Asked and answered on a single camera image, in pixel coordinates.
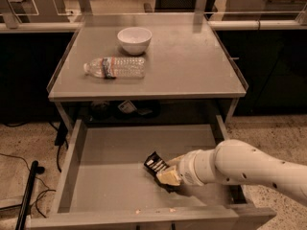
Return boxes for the yellow taped gripper finger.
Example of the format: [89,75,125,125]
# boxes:
[156,166,181,186]
[167,154,185,166]

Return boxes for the black rxbar chocolate wrapper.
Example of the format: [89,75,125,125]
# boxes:
[144,151,179,193]

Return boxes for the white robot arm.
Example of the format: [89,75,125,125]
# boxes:
[156,139,307,206]

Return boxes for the grey open top drawer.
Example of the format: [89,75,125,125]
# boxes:
[26,118,275,230]

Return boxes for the dark items under cabinet top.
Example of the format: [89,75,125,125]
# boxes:
[89,100,161,120]

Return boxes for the clear plastic water bottle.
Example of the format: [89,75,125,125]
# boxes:
[83,57,145,80]

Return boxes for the grey metal cabinet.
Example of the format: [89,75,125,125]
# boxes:
[46,12,249,133]

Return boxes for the white ceramic bowl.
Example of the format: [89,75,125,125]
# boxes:
[117,27,153,56]

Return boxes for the black pole on floor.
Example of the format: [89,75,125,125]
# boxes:
[15,160,44,230]

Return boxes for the black floor cable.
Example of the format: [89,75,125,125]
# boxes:
[0,121,70,219]

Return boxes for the white horizontal rail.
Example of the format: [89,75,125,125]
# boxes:
[0,19,307,34]

